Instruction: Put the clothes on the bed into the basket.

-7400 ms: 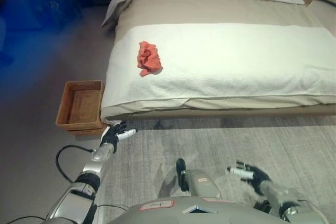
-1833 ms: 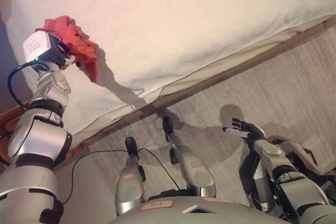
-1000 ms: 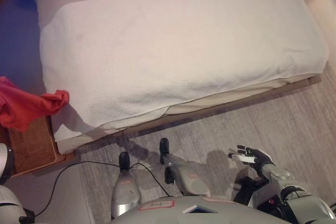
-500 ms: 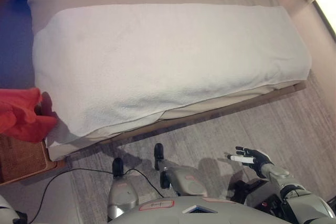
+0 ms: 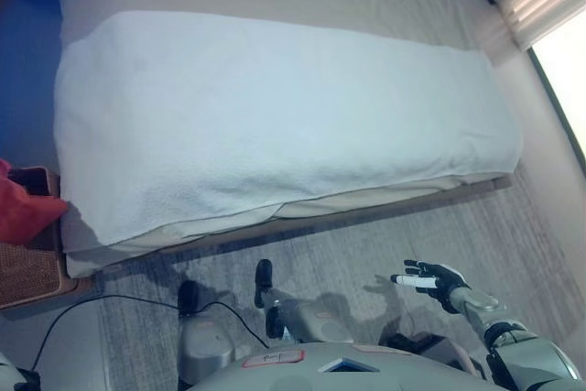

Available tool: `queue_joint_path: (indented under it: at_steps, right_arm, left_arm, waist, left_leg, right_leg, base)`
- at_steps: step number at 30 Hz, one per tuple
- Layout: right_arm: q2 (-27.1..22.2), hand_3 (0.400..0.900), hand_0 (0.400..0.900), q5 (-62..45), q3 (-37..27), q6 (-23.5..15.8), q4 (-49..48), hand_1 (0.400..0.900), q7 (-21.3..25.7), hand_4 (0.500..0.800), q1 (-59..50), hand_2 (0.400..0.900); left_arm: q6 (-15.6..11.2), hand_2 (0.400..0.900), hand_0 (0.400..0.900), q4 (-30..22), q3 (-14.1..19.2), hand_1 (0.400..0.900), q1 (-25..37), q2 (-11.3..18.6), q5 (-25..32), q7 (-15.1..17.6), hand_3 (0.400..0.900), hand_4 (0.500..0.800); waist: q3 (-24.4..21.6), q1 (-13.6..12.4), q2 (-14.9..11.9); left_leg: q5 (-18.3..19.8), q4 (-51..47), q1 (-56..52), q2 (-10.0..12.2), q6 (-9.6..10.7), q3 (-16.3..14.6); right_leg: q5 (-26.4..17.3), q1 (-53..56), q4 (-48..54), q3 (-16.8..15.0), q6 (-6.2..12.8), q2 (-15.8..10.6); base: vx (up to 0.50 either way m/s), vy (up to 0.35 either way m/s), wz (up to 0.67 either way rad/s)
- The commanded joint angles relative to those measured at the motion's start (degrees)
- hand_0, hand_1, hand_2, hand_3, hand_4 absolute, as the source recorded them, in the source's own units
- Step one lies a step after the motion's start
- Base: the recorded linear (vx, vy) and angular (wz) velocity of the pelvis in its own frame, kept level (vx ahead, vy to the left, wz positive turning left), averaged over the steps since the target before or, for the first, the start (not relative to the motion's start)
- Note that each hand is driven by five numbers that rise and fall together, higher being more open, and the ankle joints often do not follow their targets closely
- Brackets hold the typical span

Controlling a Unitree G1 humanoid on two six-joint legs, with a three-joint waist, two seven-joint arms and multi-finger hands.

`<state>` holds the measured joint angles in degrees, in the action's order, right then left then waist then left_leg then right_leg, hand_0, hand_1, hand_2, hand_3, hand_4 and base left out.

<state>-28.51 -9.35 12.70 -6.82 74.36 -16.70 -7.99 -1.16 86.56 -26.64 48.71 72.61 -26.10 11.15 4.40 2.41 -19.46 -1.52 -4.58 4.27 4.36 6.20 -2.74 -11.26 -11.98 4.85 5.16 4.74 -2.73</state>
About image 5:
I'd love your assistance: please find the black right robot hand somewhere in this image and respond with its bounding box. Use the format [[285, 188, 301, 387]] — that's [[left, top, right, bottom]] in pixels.
[[390, 259, 473, 316]]

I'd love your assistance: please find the red cloth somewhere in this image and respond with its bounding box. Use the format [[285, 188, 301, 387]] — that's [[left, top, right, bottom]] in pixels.
[[0, 157, 71, 246]]

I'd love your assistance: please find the wooden tray basket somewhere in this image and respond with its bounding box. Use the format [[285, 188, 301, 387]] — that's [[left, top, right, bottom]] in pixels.
[[0, 166, 66, 309]]

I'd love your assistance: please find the grey striped rug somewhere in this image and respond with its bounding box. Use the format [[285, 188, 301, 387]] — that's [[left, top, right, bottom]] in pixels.
[[91, 166, 586, 391]]

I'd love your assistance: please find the silver right robot leg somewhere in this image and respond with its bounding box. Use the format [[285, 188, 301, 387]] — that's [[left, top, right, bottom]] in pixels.
[[254, 258, 356, 345]]

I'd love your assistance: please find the silver robot leg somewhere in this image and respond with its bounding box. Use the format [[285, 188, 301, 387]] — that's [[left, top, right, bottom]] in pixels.
[[177, 280, 237, 375], [254, 258, 356, 345]]

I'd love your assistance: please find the silver robot torso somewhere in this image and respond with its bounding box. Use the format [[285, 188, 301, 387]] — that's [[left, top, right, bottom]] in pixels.
[[177, 340, 501, 391]]

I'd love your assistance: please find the silver left robot leg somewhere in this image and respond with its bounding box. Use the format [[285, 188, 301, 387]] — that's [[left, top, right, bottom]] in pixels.
[[177, 280, 237, 375]]

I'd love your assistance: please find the wooden bed frame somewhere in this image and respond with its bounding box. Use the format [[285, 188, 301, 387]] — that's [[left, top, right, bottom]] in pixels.
[[68, 173, 514, 280]]

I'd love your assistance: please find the thin black floor cable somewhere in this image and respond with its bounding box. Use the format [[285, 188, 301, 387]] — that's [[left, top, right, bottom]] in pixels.
[[28, 294, 272, 372]]

